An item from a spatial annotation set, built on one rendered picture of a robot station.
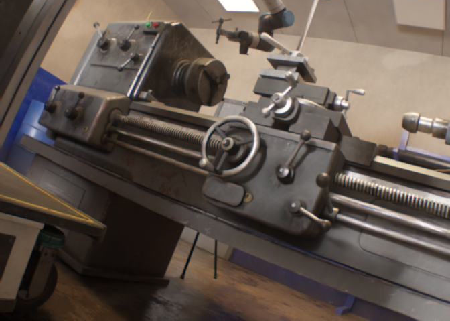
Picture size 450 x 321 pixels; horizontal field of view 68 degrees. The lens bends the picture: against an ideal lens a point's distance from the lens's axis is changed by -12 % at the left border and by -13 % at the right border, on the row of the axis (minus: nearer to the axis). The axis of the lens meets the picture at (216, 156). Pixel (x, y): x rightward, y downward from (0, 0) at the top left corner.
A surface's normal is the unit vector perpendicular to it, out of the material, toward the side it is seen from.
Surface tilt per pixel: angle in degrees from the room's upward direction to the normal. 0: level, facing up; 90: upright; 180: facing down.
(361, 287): 90
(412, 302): 90
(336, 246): 90
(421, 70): 90
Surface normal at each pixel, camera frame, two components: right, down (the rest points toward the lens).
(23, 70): 0.83, 0.26
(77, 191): -0.47, -0.33
